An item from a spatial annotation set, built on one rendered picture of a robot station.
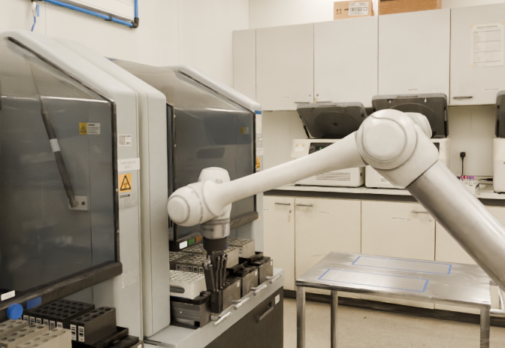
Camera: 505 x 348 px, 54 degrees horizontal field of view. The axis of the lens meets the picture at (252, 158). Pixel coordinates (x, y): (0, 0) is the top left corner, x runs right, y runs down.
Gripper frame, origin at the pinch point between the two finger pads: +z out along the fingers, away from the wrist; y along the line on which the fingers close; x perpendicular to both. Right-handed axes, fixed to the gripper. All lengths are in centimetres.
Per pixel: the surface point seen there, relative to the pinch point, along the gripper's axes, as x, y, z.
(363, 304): -4, -233, 77
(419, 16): 31, -258, -135
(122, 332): -6.0, 37.2, -3.2
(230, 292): -2.1, -13.9, 1.6
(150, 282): -11.1, 18.1, -9.8
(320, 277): 24.5, -30.0, -2.0
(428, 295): 60, -25, -2
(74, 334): -12.6, 46.1, -5.1
